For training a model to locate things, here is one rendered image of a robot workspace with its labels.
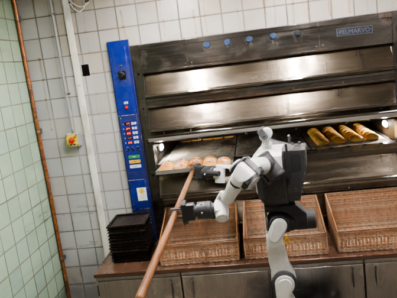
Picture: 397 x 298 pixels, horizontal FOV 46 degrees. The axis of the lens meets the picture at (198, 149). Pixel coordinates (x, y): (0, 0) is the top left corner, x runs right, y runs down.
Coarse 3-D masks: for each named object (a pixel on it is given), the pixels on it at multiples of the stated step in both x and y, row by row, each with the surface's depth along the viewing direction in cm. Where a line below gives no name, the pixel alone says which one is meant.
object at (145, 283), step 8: (192, 176) 303; (184, 184) 281; (184, 192) 265; (176, 216) 227; (168, 224) 213; (168, 232) 205; (160, 240) 196; (160, 248) 187; (160, 256) 182; (152, 264) 172; (152, 272) 167; (144, 280) 160; (144, 288) 155; (136, 296) 150; (144, 296) 152
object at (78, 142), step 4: (76, 132) 357; (68, 136) 353; (72, 136) 353; (76, 136) 352; (80, 136) 358; (68, 140) 354; (76, 140) 353; (80, 140) 357; (68, 144) 354; (72, 144) 354; (76, 144) 354; (80, 144) 356
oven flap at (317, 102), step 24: (264, 96) 343; (288, 96) 340; (312, 96) 338; (336, 96) 335; (360, 96) 333; (384, 96) 331; (168, 120) 350; (192, 120) 348; (216, 120) 345; (240, 120) 340; (264, 120) 340
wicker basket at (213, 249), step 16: (176, 224) 358; (192, 224) 357; (208, 224) 355; (224, 224) 354; (192, 240) 356; (208, 240) 354; (224, 240) 312; (176, 256) 331; (192, 256) 316; (208, 256) 315; (224, 256) 314
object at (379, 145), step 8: (360, 144) 344; (368, 144) 341; (376, 144) 338; (384, 144) 337; (392, 144) 337; (312, 152) 344; (320, 152) 343; (328, 152) 342; (336, 152) 342; (344, 152) 341
